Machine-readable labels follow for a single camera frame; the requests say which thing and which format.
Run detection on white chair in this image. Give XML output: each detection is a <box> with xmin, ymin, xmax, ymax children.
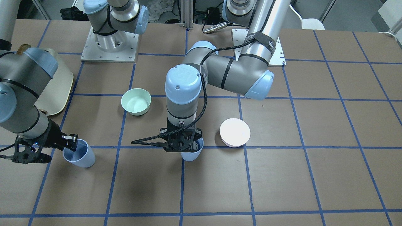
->
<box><xmin>283</xmin><ymin>5</ymin><xmax>325</xmax><ymax>30</ymax></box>

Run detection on aluminium frame post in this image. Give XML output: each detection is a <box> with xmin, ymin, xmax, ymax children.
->
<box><xmin>178</xmin><ymin>0</ymin><xmax>194</xmax><ymax>30</ymax></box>

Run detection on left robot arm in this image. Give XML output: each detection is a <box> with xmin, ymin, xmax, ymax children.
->
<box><xmin>155</xmin><ymin>0</ymin><xmax>290</xmax><ymax>153</ymax></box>

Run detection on blue cup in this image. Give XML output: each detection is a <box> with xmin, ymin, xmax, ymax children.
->
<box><xmin>181</xmin><ymin>138</ymin><xmax>204</xmax><ymax>162</ymax></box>
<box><xmin>63</xmin><ymin>139</ymin><xmax>96</xmax><ymax>168</ymax></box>

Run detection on pink bowl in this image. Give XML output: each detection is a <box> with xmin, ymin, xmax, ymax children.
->
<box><xmin>219</xmin><ymin>118</ymin><xmax>250</xmax><ymax>148</ymax></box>

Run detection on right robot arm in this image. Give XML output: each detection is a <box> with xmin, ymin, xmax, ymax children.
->
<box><xmin>0</xmin><ymin>0</ymin><xmax>149</xmax><ymax>164</ymax></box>

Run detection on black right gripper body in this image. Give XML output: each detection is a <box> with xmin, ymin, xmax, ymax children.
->
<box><xmin>12</xmin><ymin>119</ymin><xmax>68</xmax><ymax>164</ymax></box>

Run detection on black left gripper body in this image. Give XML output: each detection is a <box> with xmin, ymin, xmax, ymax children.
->
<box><xmin>162</xmin><ymin>125</ymin><xmax>202</xmax><ymax>153</ymax></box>

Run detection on green bowl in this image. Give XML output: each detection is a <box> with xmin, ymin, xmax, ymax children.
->
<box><xmin>121</xmin><ymin>88</ymin><xmax>152</xmax><ymax>116</ymax></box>

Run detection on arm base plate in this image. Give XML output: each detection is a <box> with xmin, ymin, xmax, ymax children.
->
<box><xmin>80</xmin><ymin>28</ymin><xmax>140</xmax><ymax>63</ymax></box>
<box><xmin>231</xmin><ymin>29</ymin><xmax>286</xmax><ymax>67</ymax></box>

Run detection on cream toaster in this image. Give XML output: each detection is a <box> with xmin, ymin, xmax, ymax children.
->
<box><xmin>35</xmin><ymin>48</ymin><xmax>73</xmax><ymax>116</ymax></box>

